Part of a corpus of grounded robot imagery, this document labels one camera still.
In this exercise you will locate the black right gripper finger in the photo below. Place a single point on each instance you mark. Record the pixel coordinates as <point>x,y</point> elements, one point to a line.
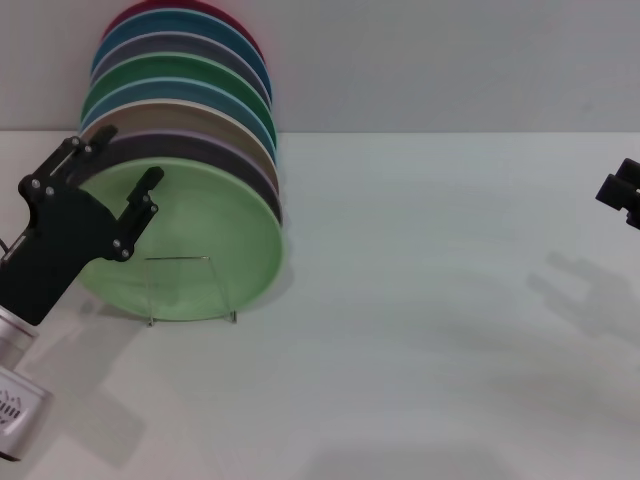
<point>615,192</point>
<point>631,171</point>

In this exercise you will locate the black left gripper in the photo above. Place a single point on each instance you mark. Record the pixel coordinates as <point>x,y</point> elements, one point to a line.
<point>55,245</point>

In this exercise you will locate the light green plate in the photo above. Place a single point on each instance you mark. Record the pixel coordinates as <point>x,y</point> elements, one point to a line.
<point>210,240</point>

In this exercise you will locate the beige plate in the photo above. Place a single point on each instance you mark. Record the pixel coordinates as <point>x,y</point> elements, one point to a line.
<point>165,117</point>

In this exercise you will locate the lilac plate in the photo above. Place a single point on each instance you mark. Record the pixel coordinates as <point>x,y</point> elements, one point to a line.
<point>200,147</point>

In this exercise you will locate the light blue plate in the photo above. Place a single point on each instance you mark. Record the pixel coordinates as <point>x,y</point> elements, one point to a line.
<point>150,90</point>

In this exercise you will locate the dark green plate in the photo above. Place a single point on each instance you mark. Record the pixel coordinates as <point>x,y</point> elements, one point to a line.
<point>165,67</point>

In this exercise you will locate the clear plate rack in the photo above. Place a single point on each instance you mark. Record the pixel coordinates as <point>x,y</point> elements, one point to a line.
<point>220,290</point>

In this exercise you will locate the grey purple plate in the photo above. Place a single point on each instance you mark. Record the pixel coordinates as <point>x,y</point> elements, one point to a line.
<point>165,44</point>

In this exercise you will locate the teal blue plate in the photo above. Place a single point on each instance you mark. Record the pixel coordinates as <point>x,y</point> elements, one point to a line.
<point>175,22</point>

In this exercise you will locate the red plate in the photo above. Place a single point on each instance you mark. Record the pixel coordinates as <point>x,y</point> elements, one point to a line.
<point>129,8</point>

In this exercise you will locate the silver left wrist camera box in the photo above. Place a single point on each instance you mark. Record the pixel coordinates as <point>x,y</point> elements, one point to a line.
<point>20,415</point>

